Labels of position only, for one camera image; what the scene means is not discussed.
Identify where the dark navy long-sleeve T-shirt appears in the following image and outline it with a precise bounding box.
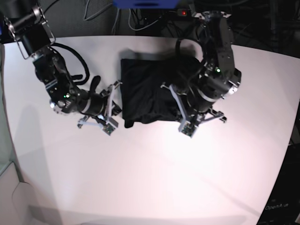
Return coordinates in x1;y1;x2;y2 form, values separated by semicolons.
120;55;200;128

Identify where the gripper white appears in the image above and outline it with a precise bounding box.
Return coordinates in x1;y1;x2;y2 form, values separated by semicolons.
77;79;122;135
160;82;227;138

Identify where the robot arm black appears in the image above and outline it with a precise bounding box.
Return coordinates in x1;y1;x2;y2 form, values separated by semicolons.
160;5;241;137
0;0;122;135

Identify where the black OpenArm control box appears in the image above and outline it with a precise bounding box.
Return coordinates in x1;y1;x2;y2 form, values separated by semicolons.
257;144;300;225

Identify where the black power strip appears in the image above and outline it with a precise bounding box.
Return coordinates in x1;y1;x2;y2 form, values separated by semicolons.
176;8;192;17

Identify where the blue plastic box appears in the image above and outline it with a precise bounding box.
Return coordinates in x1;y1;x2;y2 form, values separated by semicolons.
112;0;179;9

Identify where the white cable on floor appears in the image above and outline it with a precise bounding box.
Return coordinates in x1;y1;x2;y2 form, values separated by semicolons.
111;9;162;36

